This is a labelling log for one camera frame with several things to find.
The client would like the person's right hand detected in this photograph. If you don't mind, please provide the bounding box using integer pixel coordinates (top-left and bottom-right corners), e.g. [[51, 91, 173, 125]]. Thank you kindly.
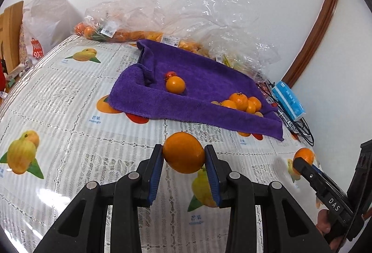
[[316, 209, 346, 249]]

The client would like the pile of small items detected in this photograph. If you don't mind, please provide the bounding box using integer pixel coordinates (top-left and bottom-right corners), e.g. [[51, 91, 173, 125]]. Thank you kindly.
[[4, 60, 32, 88]]

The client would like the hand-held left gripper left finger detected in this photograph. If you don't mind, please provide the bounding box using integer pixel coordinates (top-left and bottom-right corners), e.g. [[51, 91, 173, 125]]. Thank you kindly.
[[33, 144, 164, 253]]

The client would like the wooden chair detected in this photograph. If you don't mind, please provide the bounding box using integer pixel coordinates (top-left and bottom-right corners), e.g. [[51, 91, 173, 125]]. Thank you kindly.
[[0, 1, 25, 73]]

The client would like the clear bag of yellow fruit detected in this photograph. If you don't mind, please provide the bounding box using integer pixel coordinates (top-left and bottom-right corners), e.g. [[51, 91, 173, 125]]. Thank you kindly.
[[180, 0, 281, 80]]

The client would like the bag of red tomatoes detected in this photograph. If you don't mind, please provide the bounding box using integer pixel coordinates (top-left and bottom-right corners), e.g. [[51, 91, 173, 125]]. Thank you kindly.
[[256, 80, 275, 99]]

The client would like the black cable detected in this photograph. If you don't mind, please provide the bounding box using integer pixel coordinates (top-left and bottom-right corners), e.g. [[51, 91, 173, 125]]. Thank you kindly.
[[257, 80, 316, 146]]

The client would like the purple towel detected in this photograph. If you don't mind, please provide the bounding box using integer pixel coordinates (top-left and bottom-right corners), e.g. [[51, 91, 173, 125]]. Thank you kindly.
[[110, 39, 285, 141]]

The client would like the white plastic bag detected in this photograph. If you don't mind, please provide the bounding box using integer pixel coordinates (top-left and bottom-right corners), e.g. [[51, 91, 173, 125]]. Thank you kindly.
[[22, 0, 83, 60]]

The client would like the brown wooden door frame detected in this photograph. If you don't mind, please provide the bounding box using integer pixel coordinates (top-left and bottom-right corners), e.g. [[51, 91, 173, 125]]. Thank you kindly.
[[280, 0, 343, 88]]

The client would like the large orange with stem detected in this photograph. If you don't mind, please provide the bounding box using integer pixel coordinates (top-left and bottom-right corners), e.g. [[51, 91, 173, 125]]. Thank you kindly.
[[229, 92, 249, 110]]

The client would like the black white patterned pouch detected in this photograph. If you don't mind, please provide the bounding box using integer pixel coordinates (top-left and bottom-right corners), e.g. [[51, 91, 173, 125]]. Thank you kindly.
[[276, 110, 303, 133]]

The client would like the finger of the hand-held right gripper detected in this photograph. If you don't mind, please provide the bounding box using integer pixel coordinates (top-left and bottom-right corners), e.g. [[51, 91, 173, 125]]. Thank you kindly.
[[292, 158, 327, 185]]

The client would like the clear bag of leafy oranges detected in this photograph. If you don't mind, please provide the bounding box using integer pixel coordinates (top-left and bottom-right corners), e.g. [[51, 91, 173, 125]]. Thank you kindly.
[[74, 1, 137, 43]]

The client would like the fruit-print white tablecloth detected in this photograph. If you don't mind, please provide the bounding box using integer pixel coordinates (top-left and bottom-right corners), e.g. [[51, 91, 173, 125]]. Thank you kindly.
[[0, 35, 323, 253]]

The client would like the blue tissue pack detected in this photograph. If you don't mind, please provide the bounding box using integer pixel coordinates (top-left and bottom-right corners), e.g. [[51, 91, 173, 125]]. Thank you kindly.
[[272, 80, 306, 122]]

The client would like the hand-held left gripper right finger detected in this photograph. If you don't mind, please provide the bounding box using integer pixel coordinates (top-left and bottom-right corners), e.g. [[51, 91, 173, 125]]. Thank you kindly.
[[204, 144, 333, 253]]

